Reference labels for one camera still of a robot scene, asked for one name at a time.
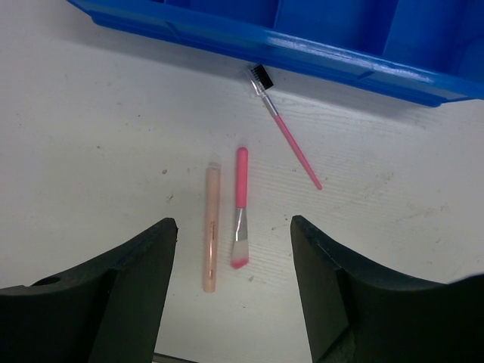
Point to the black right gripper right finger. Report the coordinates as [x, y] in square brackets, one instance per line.
[357, 310]

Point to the beige concealer tube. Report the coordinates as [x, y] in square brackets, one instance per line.
[212, 206]

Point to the thin pink eyebrow brush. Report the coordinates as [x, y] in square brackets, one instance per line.
[261, 82]

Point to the blue plastic organizer tray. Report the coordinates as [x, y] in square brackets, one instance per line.
[426, 52]

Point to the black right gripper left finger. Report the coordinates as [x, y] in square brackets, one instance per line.
[107, 309]

